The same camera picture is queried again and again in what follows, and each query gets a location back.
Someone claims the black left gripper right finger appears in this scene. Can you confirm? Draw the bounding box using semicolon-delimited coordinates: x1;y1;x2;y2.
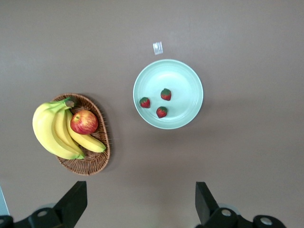
196;181;285;228

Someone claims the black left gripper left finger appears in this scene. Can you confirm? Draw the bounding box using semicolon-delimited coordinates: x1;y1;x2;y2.
0;180;88;228

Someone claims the red strawberry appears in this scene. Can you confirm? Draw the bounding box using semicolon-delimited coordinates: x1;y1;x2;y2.
160;88;172;102
139;96;151;109
156;106;168;119

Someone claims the pale green round plate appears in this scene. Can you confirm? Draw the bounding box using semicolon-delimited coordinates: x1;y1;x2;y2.
133;59;204;130

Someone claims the brown wicker basket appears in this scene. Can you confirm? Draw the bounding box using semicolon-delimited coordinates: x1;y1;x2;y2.
48;93;111;176

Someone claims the brown table cover sheet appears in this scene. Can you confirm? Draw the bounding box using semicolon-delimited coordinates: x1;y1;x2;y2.
0;0;304;228

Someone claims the yellow banana bunch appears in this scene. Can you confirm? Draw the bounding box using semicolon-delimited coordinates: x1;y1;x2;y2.
32;97;107;160

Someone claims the red apple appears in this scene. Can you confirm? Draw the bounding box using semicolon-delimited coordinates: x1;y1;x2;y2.
70;110;99;135

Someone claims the clear tape piece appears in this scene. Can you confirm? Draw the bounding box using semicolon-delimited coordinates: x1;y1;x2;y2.
152;41;163;56

